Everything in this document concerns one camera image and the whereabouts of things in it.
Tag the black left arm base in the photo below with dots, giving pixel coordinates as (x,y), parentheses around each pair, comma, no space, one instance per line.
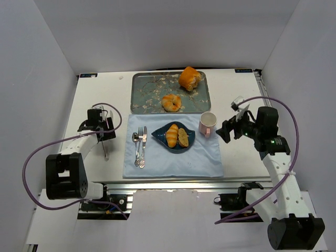
(112,206)

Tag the light blue cloth placemat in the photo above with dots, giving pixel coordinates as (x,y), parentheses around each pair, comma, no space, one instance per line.
(203,159)

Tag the blue shell-shaped plate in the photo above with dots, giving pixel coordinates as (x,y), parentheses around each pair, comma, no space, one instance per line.
(160,136)

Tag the pink and white mug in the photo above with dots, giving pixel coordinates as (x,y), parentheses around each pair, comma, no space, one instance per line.
(207,123)

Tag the floral metal tray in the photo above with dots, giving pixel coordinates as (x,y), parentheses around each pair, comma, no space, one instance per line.
(148,89)

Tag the silver spoon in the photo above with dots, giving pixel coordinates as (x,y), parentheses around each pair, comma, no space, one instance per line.
(135,140)

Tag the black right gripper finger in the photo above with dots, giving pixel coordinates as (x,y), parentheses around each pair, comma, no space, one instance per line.
(225,130)
(240,129)

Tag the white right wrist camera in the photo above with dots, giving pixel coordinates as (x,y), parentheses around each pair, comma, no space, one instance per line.
(238,106)

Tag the seeded bread slice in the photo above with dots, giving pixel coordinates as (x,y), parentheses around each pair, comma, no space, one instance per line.
(183,138)

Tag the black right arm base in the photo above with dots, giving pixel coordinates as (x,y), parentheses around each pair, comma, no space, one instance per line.
(233,202)

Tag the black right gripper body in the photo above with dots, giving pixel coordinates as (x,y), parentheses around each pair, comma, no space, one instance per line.
(227,128)

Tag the silver fork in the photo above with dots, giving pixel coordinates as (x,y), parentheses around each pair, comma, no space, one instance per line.
(140,136)

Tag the ring-shaped croissant bread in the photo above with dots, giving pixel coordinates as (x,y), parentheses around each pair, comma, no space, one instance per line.
(171,103)

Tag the striped orange bread roll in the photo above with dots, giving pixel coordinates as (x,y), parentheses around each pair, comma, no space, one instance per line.
(172,136)

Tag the silver knife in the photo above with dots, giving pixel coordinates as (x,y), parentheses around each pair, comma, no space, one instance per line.
(142,158)

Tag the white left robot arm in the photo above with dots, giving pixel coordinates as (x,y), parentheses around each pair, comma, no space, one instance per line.
(65,172)

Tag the large orange bread loaf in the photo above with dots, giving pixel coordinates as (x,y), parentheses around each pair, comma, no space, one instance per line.
(189,78)

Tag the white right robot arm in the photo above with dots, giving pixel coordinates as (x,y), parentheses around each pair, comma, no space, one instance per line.
(291,224)

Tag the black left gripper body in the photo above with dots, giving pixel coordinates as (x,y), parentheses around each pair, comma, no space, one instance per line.
(109,129)

